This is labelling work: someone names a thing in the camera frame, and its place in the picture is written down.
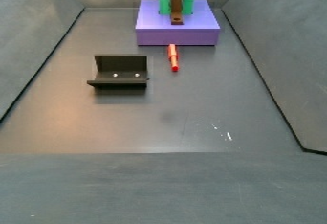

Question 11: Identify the black angle fixture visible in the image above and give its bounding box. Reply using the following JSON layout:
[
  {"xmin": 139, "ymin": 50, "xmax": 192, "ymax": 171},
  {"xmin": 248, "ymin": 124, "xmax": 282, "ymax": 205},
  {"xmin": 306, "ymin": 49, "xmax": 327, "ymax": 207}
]
[{"xmin": 87, "ymin": 55, "xmax": 148, "ymax": 88}]

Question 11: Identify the purple base block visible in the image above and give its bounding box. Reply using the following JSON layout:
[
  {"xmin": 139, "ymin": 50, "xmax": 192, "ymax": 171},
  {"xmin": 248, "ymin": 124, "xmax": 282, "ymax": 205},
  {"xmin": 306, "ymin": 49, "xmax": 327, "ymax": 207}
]
[{"xmin": 135, "ymin": 0, "xmax": 220, "ymax": 46}]

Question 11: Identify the left green block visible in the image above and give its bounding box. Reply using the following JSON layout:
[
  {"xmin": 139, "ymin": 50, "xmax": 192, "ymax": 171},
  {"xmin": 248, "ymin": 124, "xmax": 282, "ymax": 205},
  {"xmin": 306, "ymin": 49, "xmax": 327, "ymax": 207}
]
[{"xmin": 159, "ymin": 0, "xmax": 171, "ymax": 15}]

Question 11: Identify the green block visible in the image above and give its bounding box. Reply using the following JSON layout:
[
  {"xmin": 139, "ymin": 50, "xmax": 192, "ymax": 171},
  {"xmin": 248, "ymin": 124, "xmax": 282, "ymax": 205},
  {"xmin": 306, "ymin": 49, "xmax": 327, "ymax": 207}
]
[
  {"xmin": 182, "ymin": 0, "xmax": 194, "ymax": 15},
  {"xmin": 159, "ymin": 0, "xmax": 171, "ymax": 15}
]

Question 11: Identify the right green block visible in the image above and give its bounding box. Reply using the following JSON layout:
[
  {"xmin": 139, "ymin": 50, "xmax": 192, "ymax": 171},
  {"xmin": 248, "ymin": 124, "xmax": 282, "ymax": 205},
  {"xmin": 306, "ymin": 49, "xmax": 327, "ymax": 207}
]
[{"xmin": 182, "ymin": 0, "xmax": 194, "ymax": 15}]

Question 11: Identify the brown L-shaped bracket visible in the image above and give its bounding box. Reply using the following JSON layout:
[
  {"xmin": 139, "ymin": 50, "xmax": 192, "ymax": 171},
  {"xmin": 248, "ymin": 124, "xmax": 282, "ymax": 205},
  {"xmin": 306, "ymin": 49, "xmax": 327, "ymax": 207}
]
[{"xmin": 170, "ymin": 0, "xmax": 183, "ymax": 25}]

